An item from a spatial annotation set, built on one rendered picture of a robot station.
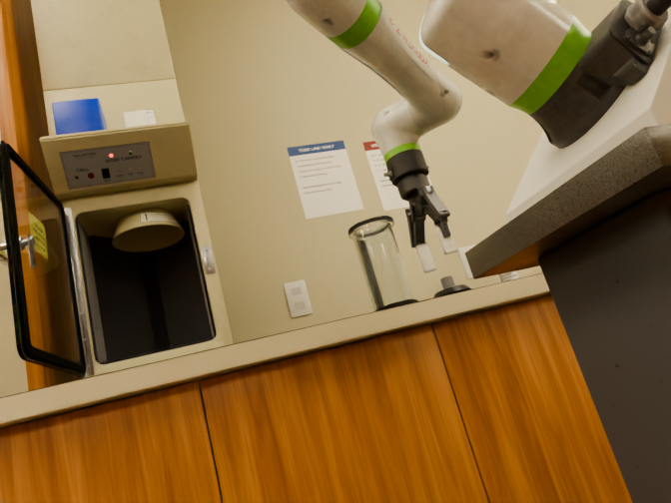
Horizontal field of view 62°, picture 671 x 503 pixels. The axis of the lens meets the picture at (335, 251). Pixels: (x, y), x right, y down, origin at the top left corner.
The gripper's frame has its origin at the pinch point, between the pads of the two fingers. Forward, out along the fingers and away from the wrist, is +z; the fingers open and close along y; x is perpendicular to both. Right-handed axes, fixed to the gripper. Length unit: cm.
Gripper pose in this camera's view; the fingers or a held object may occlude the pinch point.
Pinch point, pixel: (438, 257)
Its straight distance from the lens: 130.7
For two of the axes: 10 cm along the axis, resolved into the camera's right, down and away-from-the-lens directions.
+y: 1.8, -3.3, -9.3
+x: 9.5, -2.0, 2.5
